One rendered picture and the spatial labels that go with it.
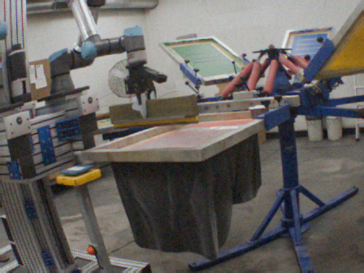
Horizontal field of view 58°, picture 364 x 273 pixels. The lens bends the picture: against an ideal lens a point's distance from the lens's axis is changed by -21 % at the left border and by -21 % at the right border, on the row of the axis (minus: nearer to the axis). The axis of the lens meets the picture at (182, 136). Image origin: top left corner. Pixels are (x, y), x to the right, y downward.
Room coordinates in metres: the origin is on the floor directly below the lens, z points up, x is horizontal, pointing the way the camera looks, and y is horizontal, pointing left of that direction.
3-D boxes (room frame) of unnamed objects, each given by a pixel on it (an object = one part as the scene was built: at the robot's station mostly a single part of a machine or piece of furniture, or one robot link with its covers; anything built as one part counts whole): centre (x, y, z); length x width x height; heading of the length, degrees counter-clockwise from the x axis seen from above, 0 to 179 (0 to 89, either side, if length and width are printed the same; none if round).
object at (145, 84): (1.49, 0.12, 1.23); 0.09 x 0.08 x 0.12; 52
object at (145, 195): (1.44, 0.12, 0.74); 0.45 x 0.03 x 0.43; 52
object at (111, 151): (1.67, -0.05, 0.97); 0.79 x 0.58 x 0.04; 142
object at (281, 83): (2.51, -0.70, 0.67); 0.39 x 0.39 x 1.35
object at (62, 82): (1.89, 0.56, 1.31); 0.15 x 0.15 x 0.10
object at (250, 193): (1.50, -0.18, 0.74); 0.46 x 0.04 x 0.42; 142
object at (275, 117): (1.69, -0.42, 0.98); 0.30 x 0.05 x 0.07; 142
